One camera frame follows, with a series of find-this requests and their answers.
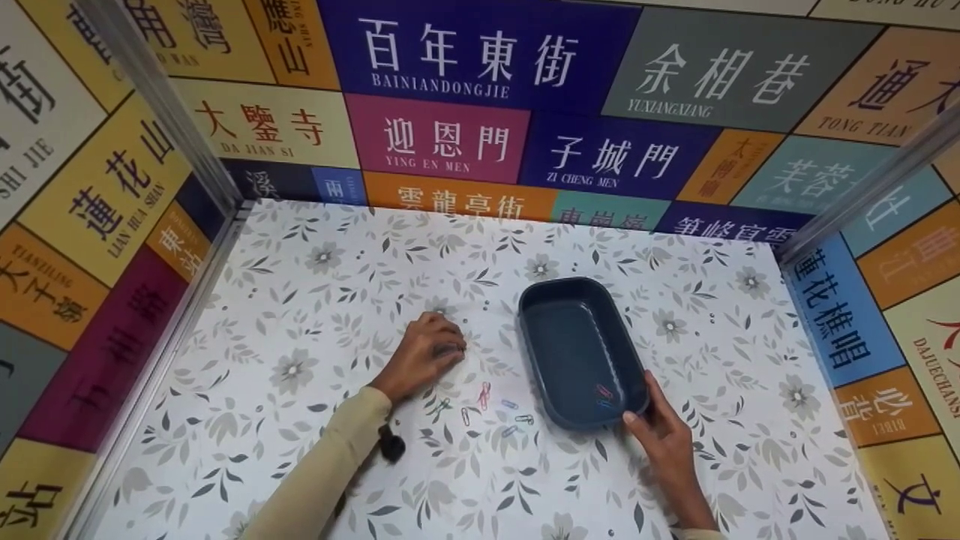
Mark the person's left hand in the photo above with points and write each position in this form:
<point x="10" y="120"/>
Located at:
<point x="416" y="360"/>

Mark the dark blue plastic tray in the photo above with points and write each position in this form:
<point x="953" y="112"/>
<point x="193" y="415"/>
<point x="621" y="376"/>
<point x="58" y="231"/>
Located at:
<point x="577" y="352"/>

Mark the person's right forearm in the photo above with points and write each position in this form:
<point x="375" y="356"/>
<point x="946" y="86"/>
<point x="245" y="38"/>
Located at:
<point x="694" y="510"/>

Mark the person's right hand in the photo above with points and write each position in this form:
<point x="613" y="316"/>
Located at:
<point x="664" y="442"/>

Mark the person's left forearm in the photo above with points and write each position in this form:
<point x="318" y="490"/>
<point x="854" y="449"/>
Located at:
<point x="322" y="472"/>

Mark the person's left fingers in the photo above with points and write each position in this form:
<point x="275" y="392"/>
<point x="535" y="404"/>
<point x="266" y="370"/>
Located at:
<point x="448" y="341"/>

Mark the group of coloured paper clips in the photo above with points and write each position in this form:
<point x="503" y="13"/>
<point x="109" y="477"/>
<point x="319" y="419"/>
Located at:
<point x="484" y="409"/>

